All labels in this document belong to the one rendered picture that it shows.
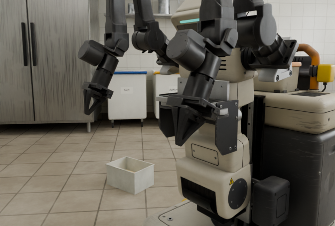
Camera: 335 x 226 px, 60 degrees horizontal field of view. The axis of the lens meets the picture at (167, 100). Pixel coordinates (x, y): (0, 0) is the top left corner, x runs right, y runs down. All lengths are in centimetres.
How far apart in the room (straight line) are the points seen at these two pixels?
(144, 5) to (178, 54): 51
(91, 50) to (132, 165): 156
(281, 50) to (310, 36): 451
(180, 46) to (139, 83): 333
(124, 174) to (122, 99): 190
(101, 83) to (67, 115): 285
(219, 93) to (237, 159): 23
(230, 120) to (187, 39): 38
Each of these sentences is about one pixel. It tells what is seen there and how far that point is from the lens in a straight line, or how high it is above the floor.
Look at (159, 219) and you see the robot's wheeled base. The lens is 131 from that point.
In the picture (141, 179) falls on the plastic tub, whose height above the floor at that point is 9.
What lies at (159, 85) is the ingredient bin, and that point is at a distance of 389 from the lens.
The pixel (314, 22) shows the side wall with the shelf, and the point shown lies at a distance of 538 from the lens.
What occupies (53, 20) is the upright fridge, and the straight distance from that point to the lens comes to 377.
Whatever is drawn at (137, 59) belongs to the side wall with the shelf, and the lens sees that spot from 453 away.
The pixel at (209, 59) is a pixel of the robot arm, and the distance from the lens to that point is 62.
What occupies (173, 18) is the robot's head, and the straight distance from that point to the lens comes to 98.
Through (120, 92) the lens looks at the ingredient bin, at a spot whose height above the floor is 49.
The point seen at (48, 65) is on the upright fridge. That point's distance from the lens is 377.
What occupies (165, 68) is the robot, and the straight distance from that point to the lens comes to 113.
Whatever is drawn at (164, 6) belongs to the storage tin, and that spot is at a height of 168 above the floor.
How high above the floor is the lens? 94
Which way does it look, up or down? 8 degrees down
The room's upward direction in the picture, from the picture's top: straight up
